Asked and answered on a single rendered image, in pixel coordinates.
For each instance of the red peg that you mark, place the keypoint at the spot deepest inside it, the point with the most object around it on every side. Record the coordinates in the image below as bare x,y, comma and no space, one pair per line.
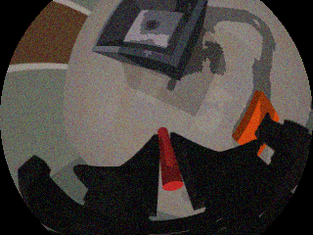
170,175

